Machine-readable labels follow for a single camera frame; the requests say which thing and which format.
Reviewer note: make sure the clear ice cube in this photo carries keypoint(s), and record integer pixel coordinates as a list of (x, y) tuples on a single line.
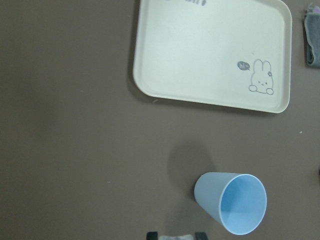
[(180, 237)]

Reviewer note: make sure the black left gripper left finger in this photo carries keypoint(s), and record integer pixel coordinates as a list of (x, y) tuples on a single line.
[(152, 235)]

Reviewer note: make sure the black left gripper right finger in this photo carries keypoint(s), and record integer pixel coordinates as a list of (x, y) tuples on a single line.
[(201, 236)]

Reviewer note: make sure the grey folded cloth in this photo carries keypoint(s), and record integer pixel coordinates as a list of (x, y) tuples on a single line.
[(312, 35)]

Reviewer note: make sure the light blue cup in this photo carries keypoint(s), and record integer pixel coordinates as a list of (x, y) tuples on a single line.
[(236, 201)]

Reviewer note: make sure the cream rabbit tray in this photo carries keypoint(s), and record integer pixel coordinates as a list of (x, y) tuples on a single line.
[(232, 53)]

